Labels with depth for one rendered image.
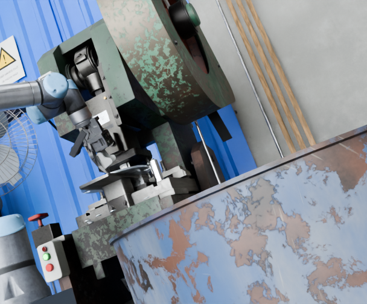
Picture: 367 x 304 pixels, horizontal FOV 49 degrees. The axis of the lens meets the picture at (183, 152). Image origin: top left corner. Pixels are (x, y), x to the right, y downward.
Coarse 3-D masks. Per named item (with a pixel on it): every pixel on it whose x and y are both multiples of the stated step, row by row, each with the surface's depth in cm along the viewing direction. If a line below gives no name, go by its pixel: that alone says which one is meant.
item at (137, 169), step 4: (124, 168) 149; (128, 168) 150; (132, 168) 151; (136, 168) 153; (140, 168) 156; (144, 168) 158; (148, 168) 162; (112, 172) 148; (116, 172) 148; (120, 172) 149; (124, 172) 152; (128, 172) 154; (132, 172) 157; (136, 172) 160; (140, 172) 162; (144, 172) 165; (84, 192) 161; (88, 192) 164; (92, 192) 167
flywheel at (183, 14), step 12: (168, 0) 194; (180, 0) 166; (168, 12) 167; (180, 12) 163; (192, 12) 165; (180, 24) 165; (192, 24) 165; (180, 36) 169; (192, 36) 172; (192, 48) 200; (204, 60) 199
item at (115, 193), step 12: (96, 180) 145; (108, 180) 150; (120, 180) 155; (132, 180) 167; (108, 192) 156; (120, 192) 154; (132, 192) 158; (108, 204) 156; (120, 204) 154; (132, 204) 154
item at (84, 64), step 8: (88, 48) 180; (80, 56) 176; (88, 56) 177; (80, 64) 178; (88, 64) 177; (80, 72) 179; (88, 72) 178; (96, 72) 178; (88, 80) 179; (96, 80) 178; (88, 88) 180; (96, 88) 178
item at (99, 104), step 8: (96, 96) 173; (104, 96) 172; (88, 104) 174; (96, 104) 173; (104, 104) 171; (96, 112) 173; (104, 112) 171; (112, 112) 170; (104, 120) 171; (112, 120) 169; (104, 128) 170; (112, 128) 169; (120, 128) 168; (112, 136) 165; (120, 136) 167; (128, 136) 170; (136, 136) 179; (112, 144) 164; (120, 144) 166; (128, 144) 167; (136, 144) 175; (112, 152) 165; (120, 152) 167
